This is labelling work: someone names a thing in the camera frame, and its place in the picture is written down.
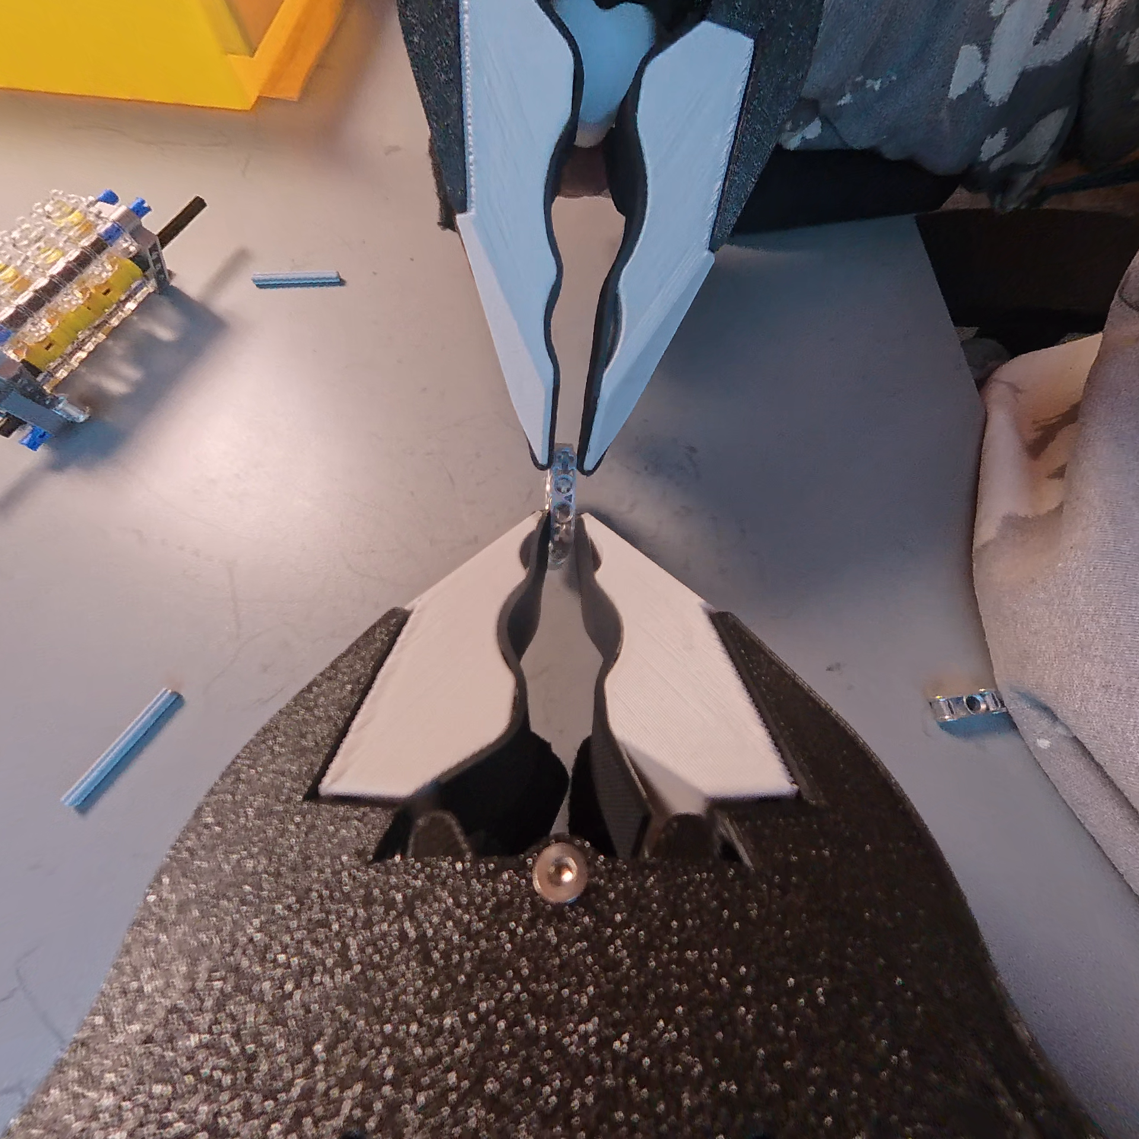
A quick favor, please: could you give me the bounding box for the small yellow parts bin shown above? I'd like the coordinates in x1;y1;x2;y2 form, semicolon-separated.
222;0;348;99

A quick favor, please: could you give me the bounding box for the small silver brick connector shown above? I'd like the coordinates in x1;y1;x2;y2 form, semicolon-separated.
927;686;1010;731

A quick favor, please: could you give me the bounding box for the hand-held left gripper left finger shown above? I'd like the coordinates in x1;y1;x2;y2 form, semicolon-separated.
317;513;574;812

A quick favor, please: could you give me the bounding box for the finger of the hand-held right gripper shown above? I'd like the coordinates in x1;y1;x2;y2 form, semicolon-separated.
578;16;759;469
458;0;584;469

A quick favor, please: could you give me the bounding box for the yellow and clear brick model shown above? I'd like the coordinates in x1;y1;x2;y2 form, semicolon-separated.
0;187;207;450

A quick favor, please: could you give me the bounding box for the large yellow parts bin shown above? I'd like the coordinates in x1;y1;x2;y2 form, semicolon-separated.
0;0;250;111

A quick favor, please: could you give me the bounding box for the grey brick beam assembly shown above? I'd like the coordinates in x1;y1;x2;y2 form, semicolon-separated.
545;446;584;544

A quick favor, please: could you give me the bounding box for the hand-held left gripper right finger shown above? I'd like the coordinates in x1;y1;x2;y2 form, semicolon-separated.
573;513;800;834

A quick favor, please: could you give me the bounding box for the grey desk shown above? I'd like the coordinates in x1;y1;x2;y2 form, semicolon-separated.
0;0;1139;1139

